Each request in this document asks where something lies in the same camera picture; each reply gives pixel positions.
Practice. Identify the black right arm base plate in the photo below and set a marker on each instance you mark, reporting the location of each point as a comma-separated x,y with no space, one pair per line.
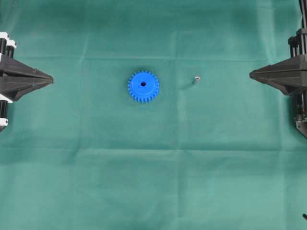
301,126

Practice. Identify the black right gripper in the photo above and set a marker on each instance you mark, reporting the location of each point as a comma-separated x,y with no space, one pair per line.
295,86

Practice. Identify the green table cloth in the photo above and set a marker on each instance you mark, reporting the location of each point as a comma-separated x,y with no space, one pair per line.
81,154

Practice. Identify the blue plastic gear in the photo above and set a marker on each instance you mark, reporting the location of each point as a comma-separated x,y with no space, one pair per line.
143,86

